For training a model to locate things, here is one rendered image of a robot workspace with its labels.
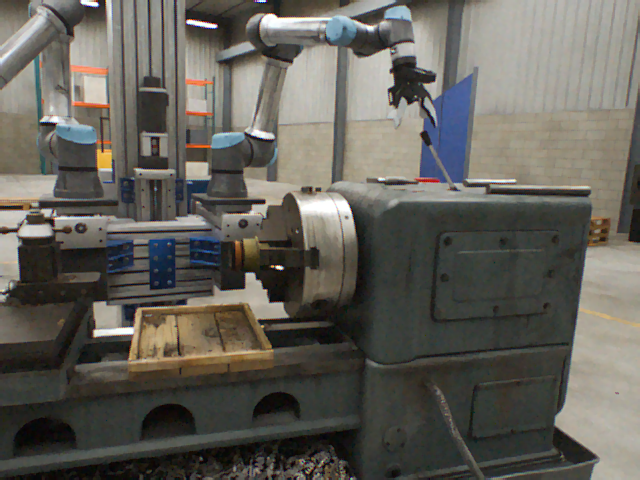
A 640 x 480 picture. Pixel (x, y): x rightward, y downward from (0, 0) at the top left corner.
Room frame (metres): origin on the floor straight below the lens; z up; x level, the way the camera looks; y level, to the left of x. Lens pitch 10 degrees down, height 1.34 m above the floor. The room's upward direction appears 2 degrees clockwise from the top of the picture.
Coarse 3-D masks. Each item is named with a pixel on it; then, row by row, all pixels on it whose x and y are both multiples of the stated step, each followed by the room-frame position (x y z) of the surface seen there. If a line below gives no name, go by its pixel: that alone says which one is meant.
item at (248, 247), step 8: (240, 240) 1.19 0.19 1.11; (248, 240) 1.16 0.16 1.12; (256, 240) 1.16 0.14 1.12; (232, 248) 1.14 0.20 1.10; (240, 248) 1.14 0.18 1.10; (248, 248) 1.14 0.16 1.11; (256, 248) 1.15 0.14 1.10; (232, 256) 1.13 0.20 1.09; (240, 256) 1.13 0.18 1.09; (248, 256) 1.13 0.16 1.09; (256, 256) 1.14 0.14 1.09; (232, 264) 1.13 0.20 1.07; (240, 264) 1.13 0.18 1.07; (248, 264) 1.13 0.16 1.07; (256, 264) 1.14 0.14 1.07; (248, 272) 1.15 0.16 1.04; (256, 272) 1.15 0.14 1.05
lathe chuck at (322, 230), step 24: (288, 192) 1.23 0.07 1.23; (312, 192) 1.22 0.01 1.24; (288, 216) 1.21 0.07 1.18; (312, 216) 1.11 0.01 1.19; (336, 216) 1.12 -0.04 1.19; (312, 240) 1.07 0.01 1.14; (336, 240) 1.09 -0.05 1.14; (336, 264) 1.08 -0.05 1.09; (288, 288) 1.19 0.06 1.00; (312, 288) 1.07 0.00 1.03; (336, 288) 1.08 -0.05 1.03; (288, 312) 1.19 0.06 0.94; (312, 312) 1.12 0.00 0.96
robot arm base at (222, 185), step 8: (216, 176) 1.77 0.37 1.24; (224, 176) 1.76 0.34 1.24; (232, 176) 1.77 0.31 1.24; (240, 176) 1.79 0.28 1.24; (216, 184) 1.76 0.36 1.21; (224, 184) 1.75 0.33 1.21; (232, 184) 1.76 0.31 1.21; (240, 184) 1.78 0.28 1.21; (208, 192) 1.78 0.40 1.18; (216, 192) 1.75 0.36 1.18; (224, 192) 1.75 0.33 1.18; (232, 192) 1.75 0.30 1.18; (240, 192) 1.77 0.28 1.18
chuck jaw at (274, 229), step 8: (272, 208) 1.26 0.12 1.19; (280, 208) 1.26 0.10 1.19; (272, 216) 1.24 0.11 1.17; (280, 216) 1.25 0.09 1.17; (264, 224) 1.22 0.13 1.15; (272, 224) 1.23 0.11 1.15; (280, 224) 1.23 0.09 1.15; (256, 232) 1.20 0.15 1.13; (264, 232) 1.20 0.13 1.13; (272, 232) 1.21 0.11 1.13; (280, 232) 1.22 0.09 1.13; (264, 240) 1.19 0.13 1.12; (272, 240) 1.20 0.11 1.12; (280, 240) 1.20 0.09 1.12; (288, 240) 1.22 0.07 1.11
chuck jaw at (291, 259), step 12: (264, 252) 1.13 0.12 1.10; (276, 252) 1.10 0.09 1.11; (288, 252) 1.07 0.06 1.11; (300, 252) 1.08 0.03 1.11; (312, 252) 1.07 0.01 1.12; (264, 264) 1.12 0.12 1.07; (276, 264) 1.10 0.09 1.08; (288, 264) 1.06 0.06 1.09; (300, 264) 1.07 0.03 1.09; (312, 264) 1.07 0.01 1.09
